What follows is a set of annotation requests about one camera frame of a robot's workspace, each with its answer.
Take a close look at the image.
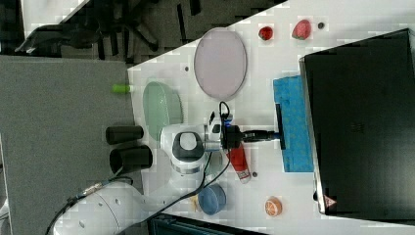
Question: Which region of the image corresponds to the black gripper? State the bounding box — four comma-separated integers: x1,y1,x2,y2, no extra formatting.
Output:
221,125,281,149

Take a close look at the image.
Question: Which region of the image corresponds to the oven door with black handle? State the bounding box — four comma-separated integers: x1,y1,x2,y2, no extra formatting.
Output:
273,75,314,172

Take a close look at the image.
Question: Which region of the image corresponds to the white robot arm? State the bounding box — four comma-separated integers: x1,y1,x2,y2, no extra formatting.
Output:
46,115,285,235

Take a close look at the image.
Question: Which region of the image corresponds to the black toaster oven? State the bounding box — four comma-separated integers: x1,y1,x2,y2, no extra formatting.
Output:
300,28,415,224

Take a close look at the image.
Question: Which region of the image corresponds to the red ketchup bottle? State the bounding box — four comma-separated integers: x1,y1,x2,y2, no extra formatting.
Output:
227,145,251,184

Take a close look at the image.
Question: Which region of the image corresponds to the orange slice toy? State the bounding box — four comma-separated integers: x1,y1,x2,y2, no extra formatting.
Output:
264,197,283,216

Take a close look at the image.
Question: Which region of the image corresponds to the blue cup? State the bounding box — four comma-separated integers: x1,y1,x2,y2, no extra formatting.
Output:
198,184,226,215

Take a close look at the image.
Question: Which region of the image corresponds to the lilac round plate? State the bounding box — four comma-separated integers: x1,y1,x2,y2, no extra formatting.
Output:
194,27,248,101

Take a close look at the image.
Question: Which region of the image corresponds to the small red strawberry toy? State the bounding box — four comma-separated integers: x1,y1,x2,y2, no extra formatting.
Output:
258,26,273,41

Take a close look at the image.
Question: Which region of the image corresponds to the yellow toy banana peel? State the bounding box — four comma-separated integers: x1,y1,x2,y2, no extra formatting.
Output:
190,195,200,212

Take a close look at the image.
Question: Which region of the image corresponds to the green oval colander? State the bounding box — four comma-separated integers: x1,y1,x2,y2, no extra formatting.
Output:
143,81,183,141

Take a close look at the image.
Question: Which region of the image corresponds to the large black utensil cup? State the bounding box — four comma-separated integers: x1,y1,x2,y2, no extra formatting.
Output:
110,145,153,175

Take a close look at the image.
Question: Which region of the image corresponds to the small black cup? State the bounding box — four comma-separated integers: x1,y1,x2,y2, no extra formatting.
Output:
106,125,144,145

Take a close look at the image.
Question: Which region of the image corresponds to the green bottle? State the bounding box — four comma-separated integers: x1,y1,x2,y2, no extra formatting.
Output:
112,84,133,94

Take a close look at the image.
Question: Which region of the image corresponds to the black office chair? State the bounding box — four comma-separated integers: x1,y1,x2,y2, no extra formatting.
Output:
14,0,204,60

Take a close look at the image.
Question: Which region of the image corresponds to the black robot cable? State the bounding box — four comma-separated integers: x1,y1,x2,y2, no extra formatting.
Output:
45,101,233,235

